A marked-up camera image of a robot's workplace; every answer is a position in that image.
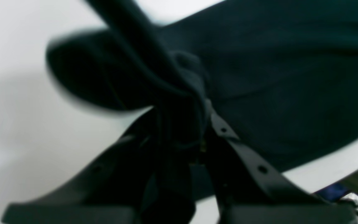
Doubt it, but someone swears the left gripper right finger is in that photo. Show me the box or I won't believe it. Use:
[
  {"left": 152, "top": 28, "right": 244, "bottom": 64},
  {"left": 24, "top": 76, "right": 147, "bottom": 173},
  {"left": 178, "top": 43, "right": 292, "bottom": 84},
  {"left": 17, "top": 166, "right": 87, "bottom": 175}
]
[{"left": 204, "top": 100, "right": 358, "bottom": 224}]

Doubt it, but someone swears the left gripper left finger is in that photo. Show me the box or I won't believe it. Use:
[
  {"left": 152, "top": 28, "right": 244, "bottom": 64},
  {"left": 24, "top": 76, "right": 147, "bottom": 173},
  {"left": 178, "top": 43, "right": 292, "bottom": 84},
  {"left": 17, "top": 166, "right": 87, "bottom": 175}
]
[{"left": 2, "top": 109, "right": 167, "bottom": 224}]

